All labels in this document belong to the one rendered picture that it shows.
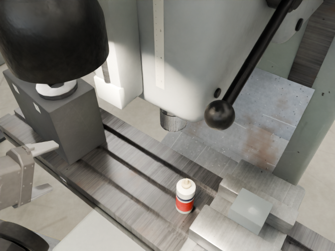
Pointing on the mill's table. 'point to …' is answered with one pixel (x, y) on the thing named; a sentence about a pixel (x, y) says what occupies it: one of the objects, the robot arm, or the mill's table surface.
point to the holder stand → (61, 114)
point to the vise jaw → (225, 233)
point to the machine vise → (229, 183)
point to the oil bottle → (185, 195)
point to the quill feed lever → (247, 68)
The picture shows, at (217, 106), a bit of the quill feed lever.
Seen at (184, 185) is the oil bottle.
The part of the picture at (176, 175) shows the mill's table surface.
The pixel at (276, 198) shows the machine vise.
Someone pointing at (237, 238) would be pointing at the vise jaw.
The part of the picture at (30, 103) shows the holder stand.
